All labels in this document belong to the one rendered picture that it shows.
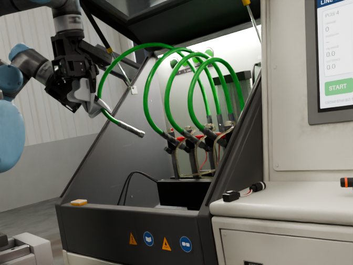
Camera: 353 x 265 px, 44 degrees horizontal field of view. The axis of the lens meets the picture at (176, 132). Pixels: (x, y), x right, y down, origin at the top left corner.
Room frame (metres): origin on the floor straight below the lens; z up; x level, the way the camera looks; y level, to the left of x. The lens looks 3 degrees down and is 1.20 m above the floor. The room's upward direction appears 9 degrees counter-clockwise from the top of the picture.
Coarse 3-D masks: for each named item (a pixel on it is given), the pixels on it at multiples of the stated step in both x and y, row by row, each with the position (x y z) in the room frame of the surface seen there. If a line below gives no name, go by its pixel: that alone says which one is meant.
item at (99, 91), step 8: (136, 48) 1.45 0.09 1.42; (168, 48) 1.50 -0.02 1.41; (120, 56) 1.43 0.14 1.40; (112, 64) 1.42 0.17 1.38; (192, 64) 1.52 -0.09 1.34; (104, 80) 1.40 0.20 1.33; (200, 80) 1.53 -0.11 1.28; (200, 88) 1.54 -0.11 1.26; (208, 104) 1.54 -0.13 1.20; (104, 112) 1.40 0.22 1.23; (208, 112) 1.53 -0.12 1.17; (112, 120) 1.41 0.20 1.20
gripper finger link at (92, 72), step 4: (92, 68) 1.16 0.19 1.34; (88, 72) 1.16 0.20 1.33; (92, 72) 1.16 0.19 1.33; (88, 76) 1.16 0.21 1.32; (92, 76) 1.16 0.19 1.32; (92, 80) 1.16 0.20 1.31; (96, 80) 1.16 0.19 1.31; (92, 84) 1.16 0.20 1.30; (92, 88) 1.17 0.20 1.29; (92, 92) 1.17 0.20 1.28
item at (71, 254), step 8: (72, 256) 1.42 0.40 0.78; (80, 256) 1.39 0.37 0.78; (88, 256) 1.37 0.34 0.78; (72, 264) 1.43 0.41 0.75; (80, 264) 1.39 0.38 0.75; (88, 264) 1.36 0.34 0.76; (96, 264) 1.32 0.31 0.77; (104, 264) 1.29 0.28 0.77; (112, 264) 1.26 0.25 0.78; (120, 264) 1.24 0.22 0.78; (128, 264) 1.23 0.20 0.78
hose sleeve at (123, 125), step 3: (120, 123) 1.41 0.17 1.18; (123, 123) 1.42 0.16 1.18; (120, 126) 1.42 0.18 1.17; (123, 126) 1.42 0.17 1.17; (126, 126) 1.42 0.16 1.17; (129, 126) 1.42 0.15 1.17; (126, 129) 1.42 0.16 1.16; (129, 129) 1.42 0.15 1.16; (132, 129) 1.43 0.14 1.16; (135, 129) 1.43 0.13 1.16; (132, 132) 1.43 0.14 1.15; (135, 132) 1.43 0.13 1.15; (138, 132) 1.43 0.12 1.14; (138, 135) 1.44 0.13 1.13
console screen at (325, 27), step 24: (312, 0) 1.08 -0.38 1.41; (336, 0) 1.03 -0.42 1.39; (312, 24) 1.07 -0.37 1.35; (336, 24) 1.02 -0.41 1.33; (312, 48) 1.06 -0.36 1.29; (336, 48) 1.02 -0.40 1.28; (312, 72) 1.05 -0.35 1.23; (336, 72) 1.01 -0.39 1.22; (312, 96) 1.05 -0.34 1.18; (336, 96) 1.00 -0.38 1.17; (312, 120) 1.04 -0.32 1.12; (336, 120) 0.99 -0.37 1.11
